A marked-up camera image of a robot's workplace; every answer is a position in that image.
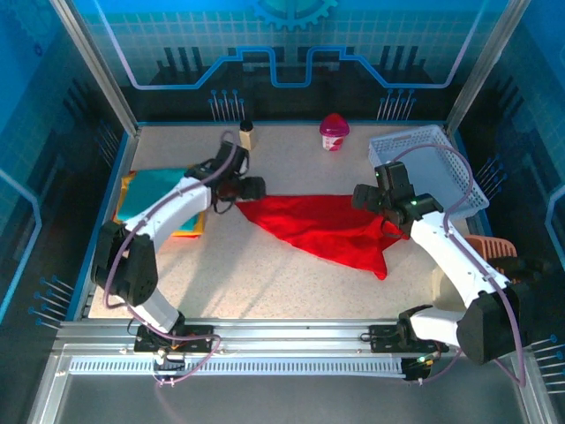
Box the red t-shirt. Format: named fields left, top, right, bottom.
left=235, top=193, right=410, bottom=282

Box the stack of folded cloths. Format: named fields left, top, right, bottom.
left=113, top=170, right=207, bottom=240

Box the beige bottle with black cap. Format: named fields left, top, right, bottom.
left=238, top=119, right=260, bottom=151

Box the white perforated plastic basket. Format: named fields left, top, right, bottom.
left=368, top=125, right=491, bottom=217

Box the pink lidded cup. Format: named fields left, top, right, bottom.
left=319, top=112, right=350, bottom=154

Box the teal folded t-shirt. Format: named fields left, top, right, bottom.
left=117, top=167, right=199, bottom=231

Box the terracotta and beige utensil holder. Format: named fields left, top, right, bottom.
left=431, top=235, right=518, bottom=310

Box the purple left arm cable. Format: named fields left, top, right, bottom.
left=102, top=129, right=242, bottom=389

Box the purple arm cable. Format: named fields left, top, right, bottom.
left=390, top=143, right=527, bottom=389
left=102, top=129, right=242, bottom=389

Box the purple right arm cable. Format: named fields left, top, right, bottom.
left=390, top=143, right=527, bottom=389

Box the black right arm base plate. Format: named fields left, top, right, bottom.
left=368, top=323, right=447, bottom=354

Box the aluminium mounting rail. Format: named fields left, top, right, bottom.
left=55, top=318, right=529, bottom=354

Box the black utensil handle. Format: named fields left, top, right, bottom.
left=493, top=254, right=555, bottom=288

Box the aluminium frame post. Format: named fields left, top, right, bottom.
left=445, top=0, right=533, bottom=133
left=48, top=0, right=141, bottom=136

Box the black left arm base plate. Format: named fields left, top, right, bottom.
left=133, top=324, right=215, bottom=354

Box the white slotted cable duct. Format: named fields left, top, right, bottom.
left=68, top=356, right=407, bottom=376

